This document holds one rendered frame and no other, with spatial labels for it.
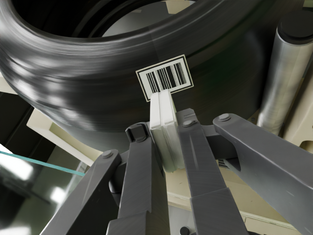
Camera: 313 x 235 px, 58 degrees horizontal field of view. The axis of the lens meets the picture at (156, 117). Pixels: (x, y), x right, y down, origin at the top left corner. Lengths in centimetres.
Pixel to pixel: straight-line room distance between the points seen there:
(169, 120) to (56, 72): 25
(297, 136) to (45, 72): 39
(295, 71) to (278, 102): 8
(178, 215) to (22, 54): 75
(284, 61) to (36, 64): 31
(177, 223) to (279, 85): 70
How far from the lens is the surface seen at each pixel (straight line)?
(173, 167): 16
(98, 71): 35
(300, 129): 49
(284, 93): 44
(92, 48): 37
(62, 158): 1175
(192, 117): 17
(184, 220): 101
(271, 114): 50
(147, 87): 34
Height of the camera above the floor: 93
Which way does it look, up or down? 19 degrees up
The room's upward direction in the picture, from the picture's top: 80 degrees counter-clockwise
